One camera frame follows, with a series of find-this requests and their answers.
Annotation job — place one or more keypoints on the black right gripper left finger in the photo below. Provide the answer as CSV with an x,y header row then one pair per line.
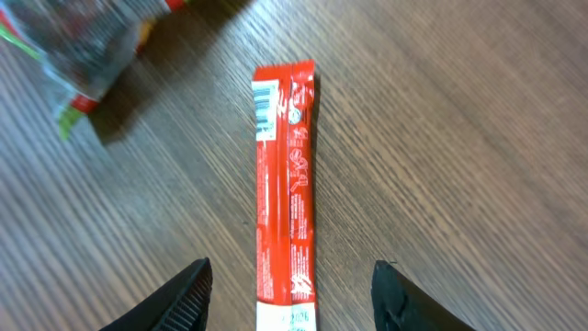
x,y
182,303

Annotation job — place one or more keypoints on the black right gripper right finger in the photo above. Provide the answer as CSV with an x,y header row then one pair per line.
x,y
400,305

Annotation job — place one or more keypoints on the bright green snack bag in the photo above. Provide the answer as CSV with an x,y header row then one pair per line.
x,y
82,46

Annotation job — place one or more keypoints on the red and white sachet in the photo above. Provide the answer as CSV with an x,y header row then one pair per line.
x,y
284,97

